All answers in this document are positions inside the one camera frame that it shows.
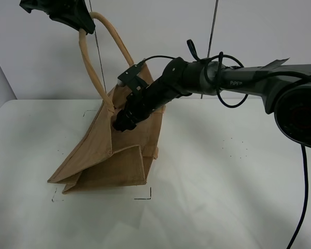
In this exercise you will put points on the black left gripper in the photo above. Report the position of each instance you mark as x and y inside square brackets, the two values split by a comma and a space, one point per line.
[73, 13]

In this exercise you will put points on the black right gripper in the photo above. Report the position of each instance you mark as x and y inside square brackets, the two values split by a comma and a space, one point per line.
[140, 106]

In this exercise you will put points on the brown linen bag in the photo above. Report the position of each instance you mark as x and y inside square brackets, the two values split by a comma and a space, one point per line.
[106, 157]

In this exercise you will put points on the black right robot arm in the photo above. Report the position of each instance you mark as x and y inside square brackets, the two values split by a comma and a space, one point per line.
[284, 89]

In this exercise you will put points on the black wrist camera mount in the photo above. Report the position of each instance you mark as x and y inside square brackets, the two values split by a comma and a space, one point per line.
[131, 79]

